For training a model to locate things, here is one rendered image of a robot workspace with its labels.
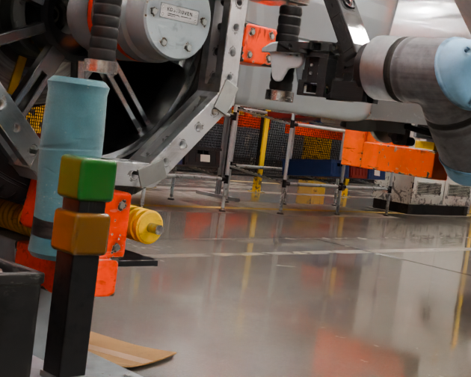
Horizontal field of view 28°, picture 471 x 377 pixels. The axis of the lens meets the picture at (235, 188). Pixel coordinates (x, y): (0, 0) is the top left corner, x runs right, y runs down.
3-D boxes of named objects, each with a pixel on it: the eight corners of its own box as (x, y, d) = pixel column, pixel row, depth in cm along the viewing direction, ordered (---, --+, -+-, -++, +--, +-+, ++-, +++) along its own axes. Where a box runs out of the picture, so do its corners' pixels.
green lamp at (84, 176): (90, 197, 90) (95, 155, 89) (114, 203, 87) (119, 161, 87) (54, 195, 87) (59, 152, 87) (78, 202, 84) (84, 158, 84)
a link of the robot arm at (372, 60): (387, 31, 126) (429, 42, 132) (359, 30, 129) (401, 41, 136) (377, 98, 126) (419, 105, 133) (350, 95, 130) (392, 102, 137)
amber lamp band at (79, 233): (84, 248, 90) (88, 207, 90) (108, 256, 87) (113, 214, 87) (48, 248, 87) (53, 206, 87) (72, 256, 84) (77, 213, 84)
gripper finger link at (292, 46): (271, 49, 140) (319, 53, 135) (271, 40, 140) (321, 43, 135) (288, 54, 144) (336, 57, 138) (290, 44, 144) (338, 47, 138)
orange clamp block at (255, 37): (211, 59, 172) (247, 66, 179) (241, 61, 167) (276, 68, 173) (217, 21, 172) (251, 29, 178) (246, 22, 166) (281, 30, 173)
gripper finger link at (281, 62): (247, 78, 144) (295, 82, 139) (252, 39, 144) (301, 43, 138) (259, 80, 147) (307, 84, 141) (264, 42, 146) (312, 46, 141)
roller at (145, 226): (74, 218, 181) (78, 188, 181) (170, 247, 160) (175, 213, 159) (48, 218, 177) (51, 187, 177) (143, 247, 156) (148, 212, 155)
